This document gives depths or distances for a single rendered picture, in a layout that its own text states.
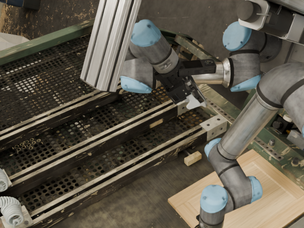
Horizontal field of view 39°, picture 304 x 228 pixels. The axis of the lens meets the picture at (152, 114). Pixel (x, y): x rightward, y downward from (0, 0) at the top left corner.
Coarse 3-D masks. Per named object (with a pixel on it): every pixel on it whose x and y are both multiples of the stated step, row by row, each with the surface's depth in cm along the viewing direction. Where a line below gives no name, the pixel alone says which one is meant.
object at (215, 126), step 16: (192, 128) 202; (208, 128) 201; (224, 128) 208; (176, 144) 194; (192, 144) 199; (144, 160) 191; (160, 160) 191; (112, 176) 184; (128, 176) 184; (80, 192) 177; (96, 192) 177; (112, 192) 183; (48, 208) 171; (64, 208) 171; (80, 208) 176; (32, 224) 165; (48, 224) 170
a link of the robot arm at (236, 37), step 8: (232, 24) 164; (224, 32) 166; (232, 32) 163; (240, 32) 160; (248, 32) 159; (256, 32) 163; (224, 40) 165; (232, 40) 162; (240, 40) 159; (248, 40) 160; (256, 40) 162; (264, 40) 166; (232, 48) 162; (240, 48) 161; (248, 48) 160; (256, 48) 162
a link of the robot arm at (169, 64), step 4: (172, 48) 120; (172, 52) 118; (172, 56) 118; (176, 56) 120; (168, 60) 118; (172, 60) 119; (176, 60) 120; (160, 64) 118; (164, 64) 118; (168, 64) 119; (172, 64) 119; (176, 64) 121; (156, 68) 120; (160, 68) 119; (164, 68) 119; (168, 68) 119; (172, 68) 120; (160, 72) 121; (164, 72) 120
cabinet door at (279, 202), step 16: (240, 160) 193; (256, 160) 192; (208, 176) 186; (256, 176) 186; (272, 176) 185; (192, 192) 180; (272, 192) 179; (288, 192) 178; (176, 208) 175; (192, 208) 174; (240, 208) 174; (256, 208) 173; (272, 208) 173; (288, 208) 172; (192, 224) 168; (224, 224) 168; (240, 224) 168; (256, 224) 168; (272, 224) 167; (288, 224) 168
